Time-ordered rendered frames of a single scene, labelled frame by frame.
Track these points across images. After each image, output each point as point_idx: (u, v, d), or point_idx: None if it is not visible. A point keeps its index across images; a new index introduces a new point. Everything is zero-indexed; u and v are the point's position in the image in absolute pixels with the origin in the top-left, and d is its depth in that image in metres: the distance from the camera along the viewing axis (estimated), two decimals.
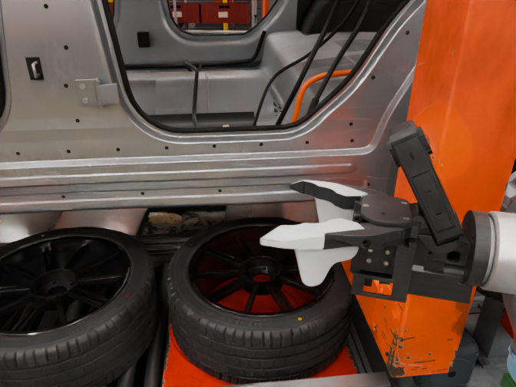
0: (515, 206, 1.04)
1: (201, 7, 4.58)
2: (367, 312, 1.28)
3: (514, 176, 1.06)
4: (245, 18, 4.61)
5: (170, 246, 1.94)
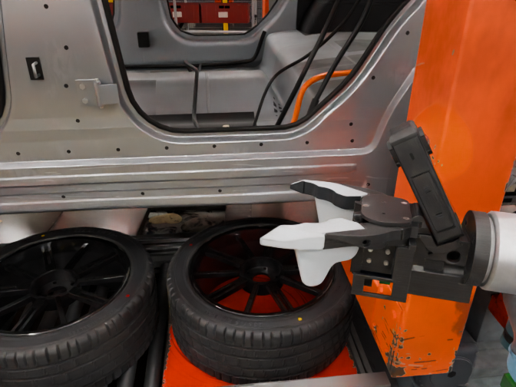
0: None
1: (201, 7, 4.58)
2: (367, 312, 1.28)
3: None
4: (245, 18, 4.61)
5: (170, 246, 1.94)
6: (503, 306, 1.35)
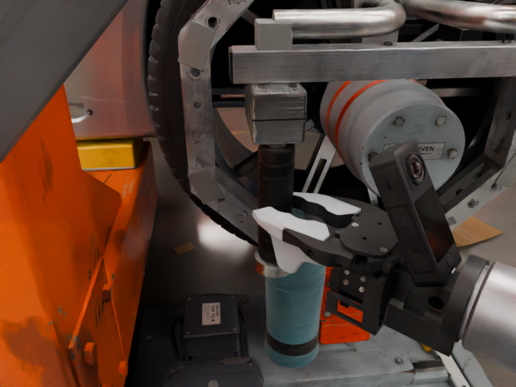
0: (192, 54, 0.58)
1: None
2: None
3: (200, 6, 0.60)
4: None
5: None
6: None
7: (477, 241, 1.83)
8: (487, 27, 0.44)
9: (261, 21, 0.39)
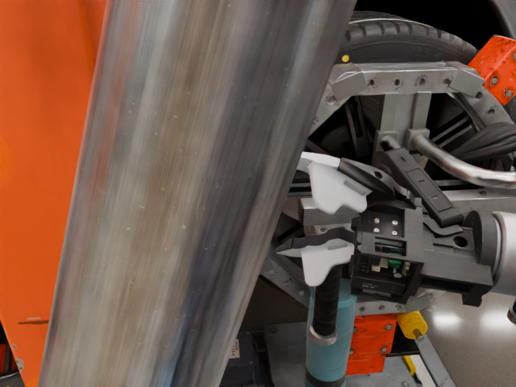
0: None
1: None
2: None
3: None
4: None
5: None
6: None
7: None
8: (471, 182, 0.66)
9: None
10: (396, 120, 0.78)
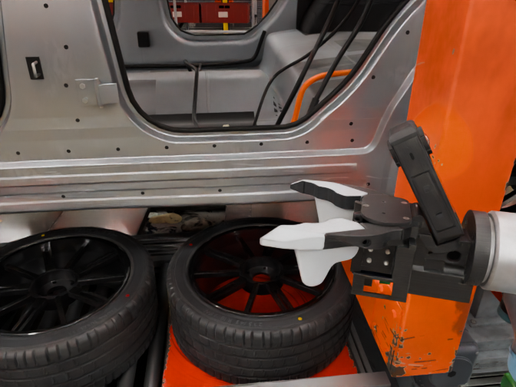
0: None
1: (201, 7, 4.58)
2: (367, 312, 1.28)
3: None
4: (245, 18, 4.60)
5: (170, 246, 1.94)
6: None
7: None
8: None
9: None
10: None
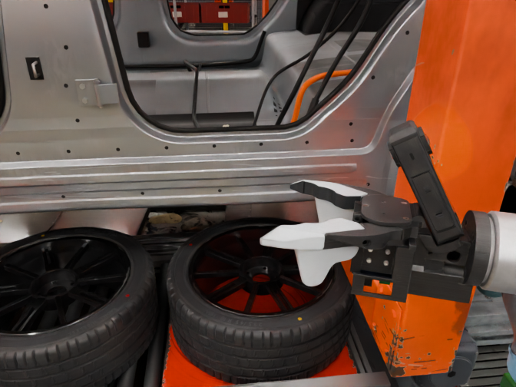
0: None
1: (201, 7, 4.58)
2: (367, 312, 1.28)
3: None
4: (245, 18, 4.61)
5: (170, 246, 1.94)
6: None
7: None
8: None
9: None
10: None
